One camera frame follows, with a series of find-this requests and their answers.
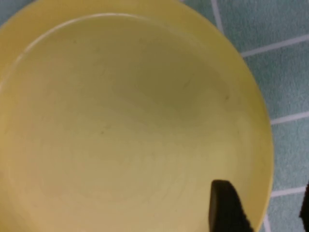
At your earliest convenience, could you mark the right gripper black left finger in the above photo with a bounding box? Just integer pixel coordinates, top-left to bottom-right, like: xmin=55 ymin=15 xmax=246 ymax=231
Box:
xmin=209 ymin=179 xmax=255 ymax=232

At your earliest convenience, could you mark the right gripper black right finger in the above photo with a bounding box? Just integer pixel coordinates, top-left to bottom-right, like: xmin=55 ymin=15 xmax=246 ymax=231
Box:
xmin=298 ymin=179 xmax=309 ymax=231

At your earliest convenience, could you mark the yellow plastic plate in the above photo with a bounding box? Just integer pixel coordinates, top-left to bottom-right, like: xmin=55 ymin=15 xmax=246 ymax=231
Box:
xmin=0 ymin=0 xmax=274 ymax=232

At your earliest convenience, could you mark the green white checked tablecloth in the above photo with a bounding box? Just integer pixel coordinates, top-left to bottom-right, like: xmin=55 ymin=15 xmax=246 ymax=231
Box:
xmin=0 ymin=0 xmax=309 ymax=232

